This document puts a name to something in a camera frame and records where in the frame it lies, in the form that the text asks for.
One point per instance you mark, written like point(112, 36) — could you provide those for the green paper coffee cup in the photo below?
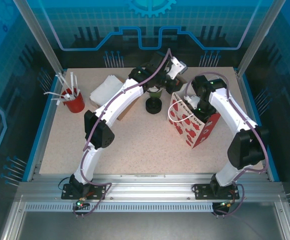
point(155, 94)
point(153, 88)

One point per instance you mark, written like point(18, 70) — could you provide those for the black plastic cup lid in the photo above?
point(153, 103)
point(153, 113)
point(153, 110)

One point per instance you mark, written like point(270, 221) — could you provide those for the red white paper gift bag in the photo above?
point(190, 127)

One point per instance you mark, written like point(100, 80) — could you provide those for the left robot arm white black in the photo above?
point(125, 100)

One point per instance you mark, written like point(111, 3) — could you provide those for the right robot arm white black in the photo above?
point(235, 115)

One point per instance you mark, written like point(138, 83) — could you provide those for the white wrapped stirrer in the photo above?
point(72, 81)
point(63, 82)
point(60, 99)
point(76, 86)
point(53, 94)

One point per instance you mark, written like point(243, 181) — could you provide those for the red plastic cup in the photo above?
point(76, 105)

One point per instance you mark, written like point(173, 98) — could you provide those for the small led circuit board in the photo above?
point(227, 204)
point(81, 203)

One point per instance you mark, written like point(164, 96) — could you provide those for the steel bottom plate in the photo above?
point(147, 227)

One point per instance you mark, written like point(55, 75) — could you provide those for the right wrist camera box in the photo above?
point(192, 101)

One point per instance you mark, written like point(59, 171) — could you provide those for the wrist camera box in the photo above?
point(192, 101)
point(177, 66)

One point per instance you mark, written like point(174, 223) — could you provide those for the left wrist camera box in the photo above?
point(177, 66)

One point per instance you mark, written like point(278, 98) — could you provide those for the aluminium frame post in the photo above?
point(261, 30)
point(37, 30)

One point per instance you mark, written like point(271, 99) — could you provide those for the aluminium mounting rail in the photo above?
point(147, 190)

